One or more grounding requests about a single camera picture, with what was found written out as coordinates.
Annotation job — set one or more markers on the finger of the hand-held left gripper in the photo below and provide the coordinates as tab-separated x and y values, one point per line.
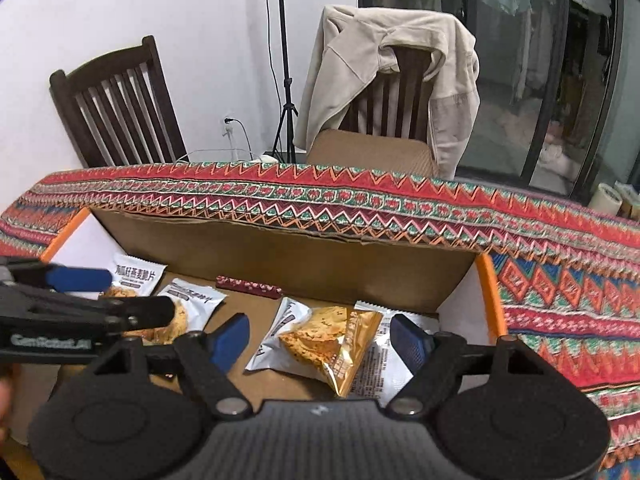
145	312
75	278

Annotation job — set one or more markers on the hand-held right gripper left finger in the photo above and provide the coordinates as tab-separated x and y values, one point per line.
230	340

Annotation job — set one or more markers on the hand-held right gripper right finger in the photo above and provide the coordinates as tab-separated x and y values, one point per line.
410	342

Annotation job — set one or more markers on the white cookie-print snack packet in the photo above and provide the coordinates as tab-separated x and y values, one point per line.
132	275

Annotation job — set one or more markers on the orange-rimmed cardboard box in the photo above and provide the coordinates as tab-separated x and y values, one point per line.
300	265

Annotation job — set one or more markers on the white text-printed snack packet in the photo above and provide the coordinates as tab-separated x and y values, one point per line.
385	365

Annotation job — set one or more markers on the white dark-label snack packet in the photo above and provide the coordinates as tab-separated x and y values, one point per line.
192	297

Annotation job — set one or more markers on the silver cookie-print snack packet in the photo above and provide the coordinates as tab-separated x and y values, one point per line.
280	332

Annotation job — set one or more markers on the golden snack packet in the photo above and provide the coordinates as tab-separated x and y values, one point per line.
355	350

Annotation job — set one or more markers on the dark red patterned snack bar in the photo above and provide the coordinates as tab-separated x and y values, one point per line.
247	286

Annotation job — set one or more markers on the white power strip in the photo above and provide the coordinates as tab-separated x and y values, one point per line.
262	159

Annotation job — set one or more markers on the dark wooden chair brown seat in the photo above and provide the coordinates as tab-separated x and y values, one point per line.
370	152

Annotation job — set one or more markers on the tape roll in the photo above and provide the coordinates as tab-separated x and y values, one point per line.
606	199

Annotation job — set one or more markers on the dark-framed sliding glass door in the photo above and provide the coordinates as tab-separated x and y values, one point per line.
500	85

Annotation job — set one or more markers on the beige jacket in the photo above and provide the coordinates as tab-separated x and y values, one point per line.
350	50

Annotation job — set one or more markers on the black light stand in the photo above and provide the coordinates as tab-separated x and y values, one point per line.
283	35

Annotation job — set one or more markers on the white wall outlet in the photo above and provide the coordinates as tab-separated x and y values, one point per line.
227	129

